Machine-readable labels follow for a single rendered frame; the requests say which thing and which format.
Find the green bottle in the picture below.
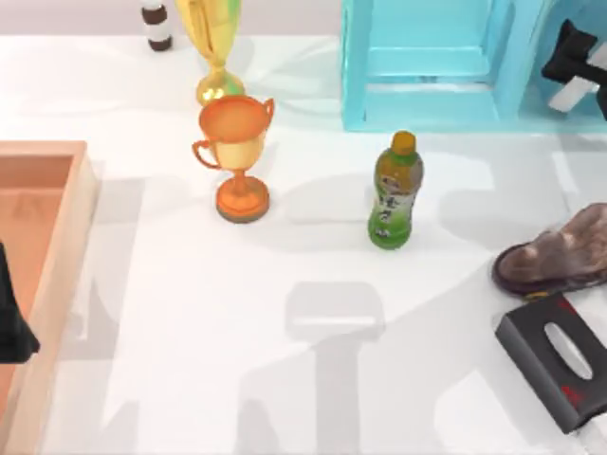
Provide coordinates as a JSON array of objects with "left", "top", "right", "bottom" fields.
[{"left": 366, "top": 131, "right": 426, "bottom": 251}]

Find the orange trophy cup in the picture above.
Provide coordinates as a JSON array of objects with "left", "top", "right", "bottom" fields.
[{"left": 191, "top": 95, "right": 276, "bottom": 224}]

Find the light blue rack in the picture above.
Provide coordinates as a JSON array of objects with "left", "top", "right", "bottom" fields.
[{"left": 340, "top": 0, "right": 607, "bottom": 135}]

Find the tall gold trophy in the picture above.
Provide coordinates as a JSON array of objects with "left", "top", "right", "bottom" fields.
[{"left": 174, "top": 0, "right": 247, "bottom": 107}]

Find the brown and white bottle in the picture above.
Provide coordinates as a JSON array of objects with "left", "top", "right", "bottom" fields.
[{"left": 140, "top": 0, "right": 175, "bottom": 52}]

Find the salmon shallow box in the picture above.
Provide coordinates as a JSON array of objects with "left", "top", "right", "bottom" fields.
[{"left": 0, "top": 140, "right": 101, "bottom": 455}]

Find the brown slipper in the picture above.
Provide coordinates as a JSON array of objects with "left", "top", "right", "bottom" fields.
[{"left": 491, "top": 202, "right": 607, "bottom": 300}]

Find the black tissue box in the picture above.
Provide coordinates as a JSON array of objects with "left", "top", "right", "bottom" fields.
[{"left": 494, "top": 292, "right": 607, "bottom": 435}]

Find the black and white object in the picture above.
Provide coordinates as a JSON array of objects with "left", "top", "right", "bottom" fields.
[{"left": 541, "top": 18, "right": 607, "bottom": 122}]

